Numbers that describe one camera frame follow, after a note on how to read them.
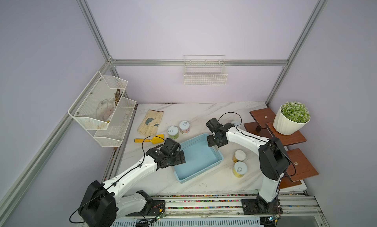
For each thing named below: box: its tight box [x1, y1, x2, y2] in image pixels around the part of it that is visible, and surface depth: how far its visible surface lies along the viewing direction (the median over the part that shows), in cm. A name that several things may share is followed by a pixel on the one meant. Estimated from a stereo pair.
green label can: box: [167, 125, 180, 140], surface depth 100 cm
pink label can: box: [179, 120, 190, 135], surface depth 103 cm
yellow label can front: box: [232, 161, 248, 178], surface depth 84 cm
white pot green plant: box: [272, 100, 311, 136], surface depth 70 cm
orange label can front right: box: [232, 149, 246, 164], surface depth 86 cm
